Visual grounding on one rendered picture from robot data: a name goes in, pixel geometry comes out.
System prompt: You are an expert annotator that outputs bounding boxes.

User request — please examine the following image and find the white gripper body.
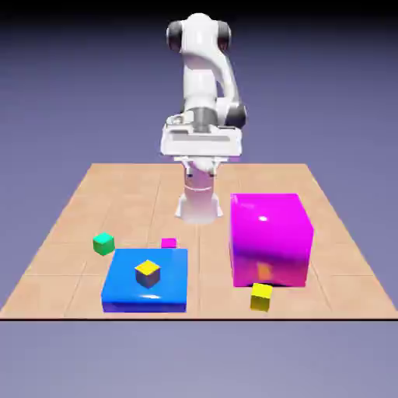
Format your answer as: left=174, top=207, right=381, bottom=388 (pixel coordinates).
left=159, top=124, right=244, bottom=164

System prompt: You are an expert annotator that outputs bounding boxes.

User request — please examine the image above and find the small yellow cube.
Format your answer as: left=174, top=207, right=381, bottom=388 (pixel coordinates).
left=134, top=259, right=162, bottom=290
left=250, top=282, right=274, bottom=312

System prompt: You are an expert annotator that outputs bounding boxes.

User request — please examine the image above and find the small green cube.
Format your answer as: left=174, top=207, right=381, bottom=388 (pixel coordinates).
left=92, top=232, right=116, bottom=257

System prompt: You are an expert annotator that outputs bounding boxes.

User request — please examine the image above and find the large magenta box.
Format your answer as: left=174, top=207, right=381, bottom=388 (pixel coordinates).
left=229, top=192, right=315, bottom=288

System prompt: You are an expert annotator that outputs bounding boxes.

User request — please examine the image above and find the large blue box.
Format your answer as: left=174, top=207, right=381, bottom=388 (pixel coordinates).
left=100, top=247, right=189, bottom=314

